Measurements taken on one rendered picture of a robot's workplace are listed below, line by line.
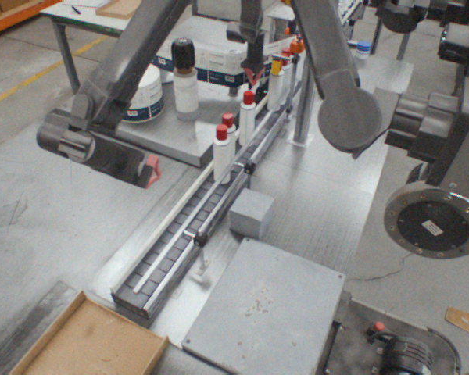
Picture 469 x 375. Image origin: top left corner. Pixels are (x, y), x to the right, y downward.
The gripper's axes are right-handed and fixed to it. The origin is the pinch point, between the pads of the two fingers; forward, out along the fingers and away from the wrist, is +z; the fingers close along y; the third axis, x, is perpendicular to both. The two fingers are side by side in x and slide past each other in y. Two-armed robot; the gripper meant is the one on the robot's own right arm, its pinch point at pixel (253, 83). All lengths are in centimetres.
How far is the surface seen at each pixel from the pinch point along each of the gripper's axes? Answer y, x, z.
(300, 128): 0.7, 20.4, 12.9
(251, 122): 18.8, 8.1, 2.8
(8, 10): -154, -365, 85
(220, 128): 38.3, 7.1, -7.1
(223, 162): 39.7, 8.9, 3.8
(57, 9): -62, -170, 23
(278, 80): -5.8, 7.6, -0.2
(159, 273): 76, 9, 13
